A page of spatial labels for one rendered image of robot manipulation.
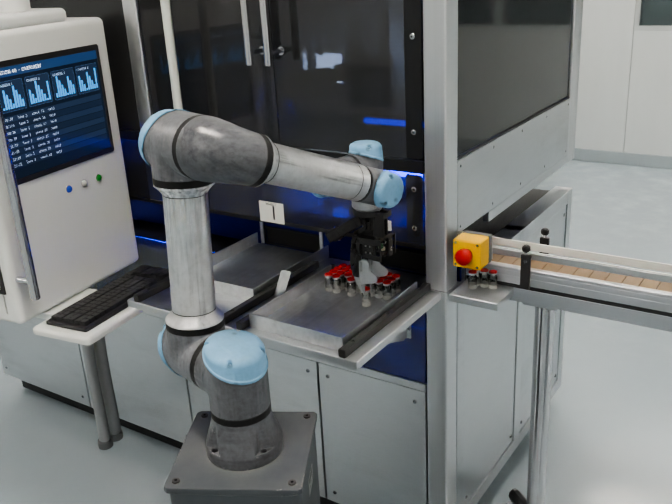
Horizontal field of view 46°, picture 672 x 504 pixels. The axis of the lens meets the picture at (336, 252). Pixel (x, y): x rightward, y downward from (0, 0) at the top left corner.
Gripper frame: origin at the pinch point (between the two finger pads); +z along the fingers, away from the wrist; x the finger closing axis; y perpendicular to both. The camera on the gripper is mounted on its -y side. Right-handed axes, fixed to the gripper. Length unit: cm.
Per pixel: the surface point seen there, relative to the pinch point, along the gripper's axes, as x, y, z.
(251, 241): 20, -52, 4
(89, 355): -9, -99, 40
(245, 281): -2.0, -36.0, 5.1
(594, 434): 103, 31, 93
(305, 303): -6.0, -13.5, 5.1
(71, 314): -31, -72, 11
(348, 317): -7.7, 0.3, 5.1
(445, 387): 15.5, 14.1, 32.4
